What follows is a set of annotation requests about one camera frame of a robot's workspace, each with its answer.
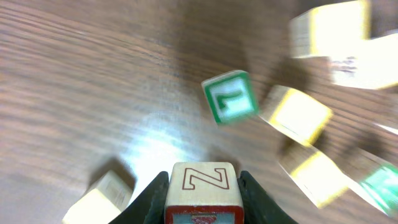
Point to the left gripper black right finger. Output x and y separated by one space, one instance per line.
259 206

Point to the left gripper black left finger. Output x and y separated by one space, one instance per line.
148 207

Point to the red I block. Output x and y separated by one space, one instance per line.
203 192

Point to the yellow K block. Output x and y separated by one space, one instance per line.
107 198

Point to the yellow O block upper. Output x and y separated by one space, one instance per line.
316 175

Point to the yellow S block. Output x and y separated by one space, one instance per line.
295 114

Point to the green 7 block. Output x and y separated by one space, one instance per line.
230 97

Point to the green R block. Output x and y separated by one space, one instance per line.
373 179

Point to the yellow S block ladybug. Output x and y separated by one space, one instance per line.
372 65

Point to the yellow M block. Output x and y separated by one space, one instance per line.
329 30

